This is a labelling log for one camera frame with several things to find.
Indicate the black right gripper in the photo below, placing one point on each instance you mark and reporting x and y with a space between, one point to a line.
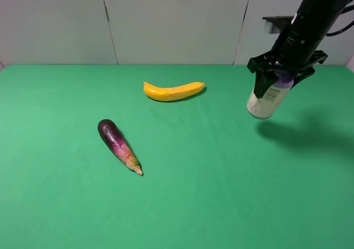
293 52

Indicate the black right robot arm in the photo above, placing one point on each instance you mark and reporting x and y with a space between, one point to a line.
314 18

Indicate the yellow banana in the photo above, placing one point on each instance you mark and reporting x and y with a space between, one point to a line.
167 94

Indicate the purple eggplant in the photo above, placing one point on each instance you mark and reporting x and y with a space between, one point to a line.
115 141

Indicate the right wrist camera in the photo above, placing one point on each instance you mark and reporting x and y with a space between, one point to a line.
274 25

